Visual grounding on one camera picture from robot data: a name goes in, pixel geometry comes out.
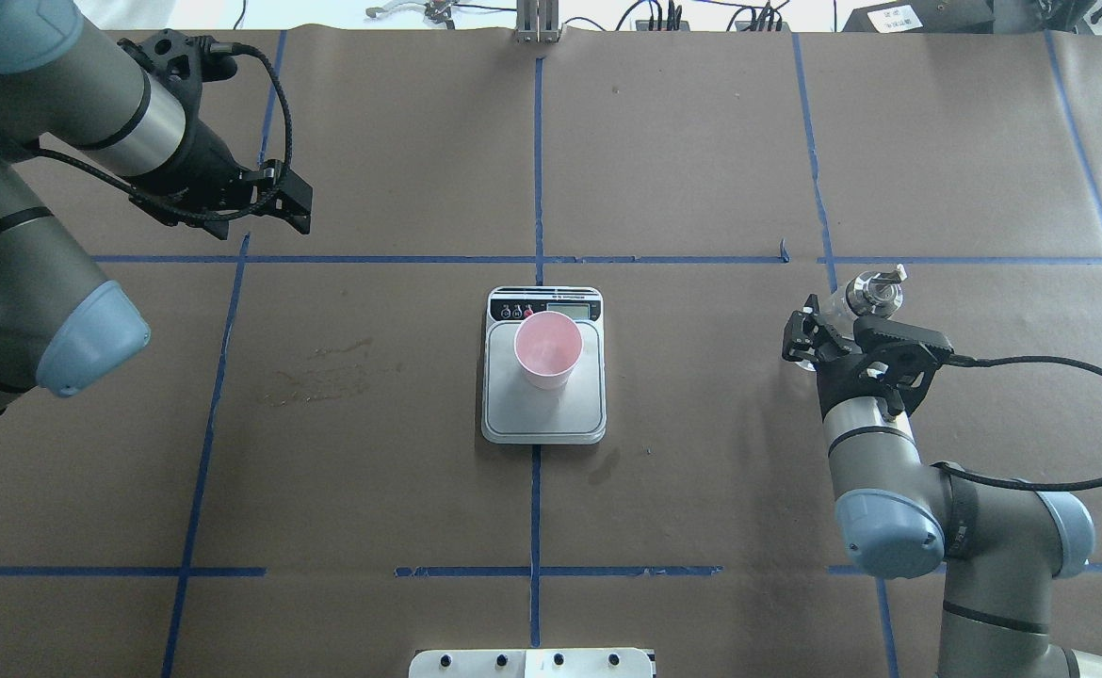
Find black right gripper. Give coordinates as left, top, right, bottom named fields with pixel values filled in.
left=781, top=295, right=954, bottom=416

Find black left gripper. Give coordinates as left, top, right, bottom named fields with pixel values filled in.
left=118, top=29, right=314, bottom=234

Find glass sauce bottle metal spout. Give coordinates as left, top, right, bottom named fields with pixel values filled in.
left=802, top=265, right=908, bottom=342

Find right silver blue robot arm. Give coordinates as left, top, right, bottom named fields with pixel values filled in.
left=781, top=295, right=1102, bottom=677

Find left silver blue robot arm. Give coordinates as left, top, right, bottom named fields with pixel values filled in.
left=0, top=1, right=313, bottom=417

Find pink plastic cup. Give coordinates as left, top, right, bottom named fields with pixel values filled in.
left=514, top=312, right=584, bottom=391

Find digital kitchen scale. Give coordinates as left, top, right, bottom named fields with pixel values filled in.
left=479, top=286, right=608, bottom=445

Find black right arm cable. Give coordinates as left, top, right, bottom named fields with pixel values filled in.
left=932, top=354, right=1102, bottom=492

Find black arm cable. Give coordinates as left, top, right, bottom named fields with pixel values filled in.
left=932, top=354, right=1102, bottom=492
left=6, top=40, right=294, bottom=223

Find aluminium frame post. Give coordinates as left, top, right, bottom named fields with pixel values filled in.
left=515, top=0, right=562, bottom=44

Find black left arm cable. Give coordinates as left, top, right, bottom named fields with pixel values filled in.
left=6, top=40, right=294, bottom=223

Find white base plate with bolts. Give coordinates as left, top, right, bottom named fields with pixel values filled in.
left=408, top=647, right=658, bottom=677

